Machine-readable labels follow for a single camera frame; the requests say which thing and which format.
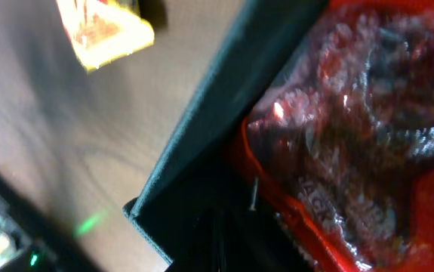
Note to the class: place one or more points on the red Hacks candy bag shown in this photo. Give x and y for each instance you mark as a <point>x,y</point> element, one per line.
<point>341,145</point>

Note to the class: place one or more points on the yellow orange snack packet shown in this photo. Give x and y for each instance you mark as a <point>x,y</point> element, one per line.
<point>101,31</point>

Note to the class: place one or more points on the dark green open box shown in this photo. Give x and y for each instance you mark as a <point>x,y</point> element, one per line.
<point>195,209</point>

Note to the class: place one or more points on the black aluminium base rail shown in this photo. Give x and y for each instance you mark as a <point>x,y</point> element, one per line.
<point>39,245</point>

